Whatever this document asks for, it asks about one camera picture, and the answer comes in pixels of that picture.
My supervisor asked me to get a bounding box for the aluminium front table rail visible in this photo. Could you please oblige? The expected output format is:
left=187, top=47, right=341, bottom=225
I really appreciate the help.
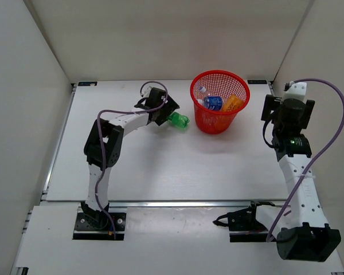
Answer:
left=40, top=199, right=290, bottom=209

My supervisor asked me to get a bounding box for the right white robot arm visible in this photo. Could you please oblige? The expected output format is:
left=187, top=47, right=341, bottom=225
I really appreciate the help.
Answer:
left=213, top=95, right=341, bottom=262

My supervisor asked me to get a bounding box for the large clear plastic bottle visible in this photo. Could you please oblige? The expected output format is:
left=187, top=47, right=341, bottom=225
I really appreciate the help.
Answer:
left=198, top=87, right=210, bottom=97

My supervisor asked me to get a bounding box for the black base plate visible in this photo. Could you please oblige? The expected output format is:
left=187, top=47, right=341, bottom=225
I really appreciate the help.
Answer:
left=72, top=210, right=127, bottom=241
left=213, top=201, right=276, bottom=243

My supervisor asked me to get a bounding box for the red mesh plastic bin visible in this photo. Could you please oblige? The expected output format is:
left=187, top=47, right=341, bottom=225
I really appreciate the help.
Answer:
left=190, top=70, right=251, bottom=135

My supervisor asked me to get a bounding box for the right dark corner label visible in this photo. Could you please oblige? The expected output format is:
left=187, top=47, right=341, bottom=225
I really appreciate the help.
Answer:
left=247, top=80, right=267, bottom=85

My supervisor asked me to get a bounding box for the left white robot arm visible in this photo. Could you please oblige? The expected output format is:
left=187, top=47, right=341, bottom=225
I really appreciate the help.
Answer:
left=81, top=82, right=179, bottom=231

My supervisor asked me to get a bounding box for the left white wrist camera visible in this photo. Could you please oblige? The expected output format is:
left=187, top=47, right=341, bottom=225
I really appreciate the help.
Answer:
left=140, top=86, right=153, bottom=98

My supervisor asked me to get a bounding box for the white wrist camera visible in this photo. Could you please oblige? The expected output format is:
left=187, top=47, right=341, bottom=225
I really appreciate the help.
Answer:
left=140, top=86, right=153, bottom=98
left=282, top=81, right=307, bottom=102

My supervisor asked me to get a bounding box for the left dark corner label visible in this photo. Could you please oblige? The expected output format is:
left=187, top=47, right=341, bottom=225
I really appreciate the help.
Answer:
left=77, top=81, right=97, bottom=87

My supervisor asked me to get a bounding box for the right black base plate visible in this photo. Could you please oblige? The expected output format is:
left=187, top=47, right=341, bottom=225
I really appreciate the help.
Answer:
left=213, top=201, right=276, bottom=243

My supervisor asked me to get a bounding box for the green plastic bottle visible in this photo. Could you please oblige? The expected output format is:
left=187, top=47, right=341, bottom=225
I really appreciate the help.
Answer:
left=167, top=112, right=190, bottom=132

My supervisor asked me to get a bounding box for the blue label clear bottle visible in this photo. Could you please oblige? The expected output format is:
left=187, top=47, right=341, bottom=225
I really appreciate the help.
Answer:
left=202, top=96, right=223, bottom=111

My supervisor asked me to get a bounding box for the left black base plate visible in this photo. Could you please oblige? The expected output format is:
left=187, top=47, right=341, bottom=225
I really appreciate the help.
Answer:
left=72, top=210, right=127, bottom=241

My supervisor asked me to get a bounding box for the dark corner label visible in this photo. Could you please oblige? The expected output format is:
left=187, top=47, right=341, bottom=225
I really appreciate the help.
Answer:
left=247, top=80, right=267, bottom=85
left=77, top=81, right=97, bottom=87

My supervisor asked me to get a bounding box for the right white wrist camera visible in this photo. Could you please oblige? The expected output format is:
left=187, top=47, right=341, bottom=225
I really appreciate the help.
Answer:
left=282, top=81, right=307, bottom=102

